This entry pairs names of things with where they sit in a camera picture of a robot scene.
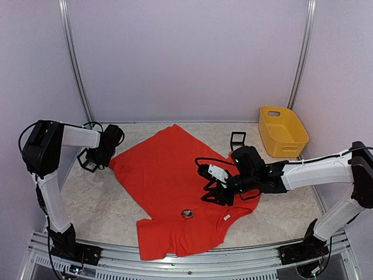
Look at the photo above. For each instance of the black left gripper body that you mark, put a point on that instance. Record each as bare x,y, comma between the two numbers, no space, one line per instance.
100,156

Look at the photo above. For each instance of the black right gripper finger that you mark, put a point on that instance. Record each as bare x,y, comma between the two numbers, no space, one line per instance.
215,197
210,185

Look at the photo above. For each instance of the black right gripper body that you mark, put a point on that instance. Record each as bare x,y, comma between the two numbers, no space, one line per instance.
229,198

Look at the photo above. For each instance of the white round brooch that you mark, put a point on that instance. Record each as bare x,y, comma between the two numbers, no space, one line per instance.
187,214

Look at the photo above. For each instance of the red t-shirt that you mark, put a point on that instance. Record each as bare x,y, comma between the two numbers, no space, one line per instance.
160,174

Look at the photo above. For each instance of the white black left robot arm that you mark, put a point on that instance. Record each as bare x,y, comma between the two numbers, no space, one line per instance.
41,154

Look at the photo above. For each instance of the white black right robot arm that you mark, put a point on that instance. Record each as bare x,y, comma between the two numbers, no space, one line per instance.
352,166

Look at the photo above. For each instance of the black display box green brooch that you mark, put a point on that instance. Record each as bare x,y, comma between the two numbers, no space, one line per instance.
87,160

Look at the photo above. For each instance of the black display box red brooch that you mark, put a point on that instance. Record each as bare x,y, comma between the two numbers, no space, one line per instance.
237,139

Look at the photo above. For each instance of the yellow plastic basket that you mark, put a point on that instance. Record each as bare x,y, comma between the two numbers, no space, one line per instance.
282,133

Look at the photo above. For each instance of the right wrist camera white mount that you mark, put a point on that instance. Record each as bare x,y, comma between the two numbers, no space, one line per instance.
214,173

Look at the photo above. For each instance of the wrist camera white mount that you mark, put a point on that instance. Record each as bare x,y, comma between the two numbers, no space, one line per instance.
112,136
214,173

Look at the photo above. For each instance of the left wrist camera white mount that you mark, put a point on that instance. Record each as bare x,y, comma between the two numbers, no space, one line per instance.
112,136

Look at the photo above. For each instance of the grey aluminium front rail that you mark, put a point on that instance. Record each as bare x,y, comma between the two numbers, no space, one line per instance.
257,262

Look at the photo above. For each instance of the grey corner post left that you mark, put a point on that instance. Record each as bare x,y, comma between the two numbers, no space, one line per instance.
68,34

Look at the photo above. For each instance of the grey corner post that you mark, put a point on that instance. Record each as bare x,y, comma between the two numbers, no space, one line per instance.
302,58
68,34

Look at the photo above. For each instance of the grey corner post right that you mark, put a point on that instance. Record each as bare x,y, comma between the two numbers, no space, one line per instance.
302,58

